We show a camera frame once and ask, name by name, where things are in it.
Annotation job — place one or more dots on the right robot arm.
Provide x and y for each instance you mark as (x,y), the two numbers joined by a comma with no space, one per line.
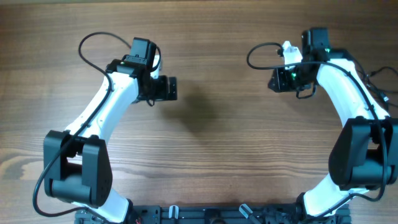
(364,157)

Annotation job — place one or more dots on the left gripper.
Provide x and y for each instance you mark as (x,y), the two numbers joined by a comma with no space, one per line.
(164,92)

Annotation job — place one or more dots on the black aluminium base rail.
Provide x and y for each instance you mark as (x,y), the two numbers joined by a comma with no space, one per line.
(273,213)

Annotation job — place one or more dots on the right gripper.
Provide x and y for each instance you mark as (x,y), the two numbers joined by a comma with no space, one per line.
(280,77)

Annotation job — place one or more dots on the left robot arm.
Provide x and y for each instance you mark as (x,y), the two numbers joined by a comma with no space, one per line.
(77,168)

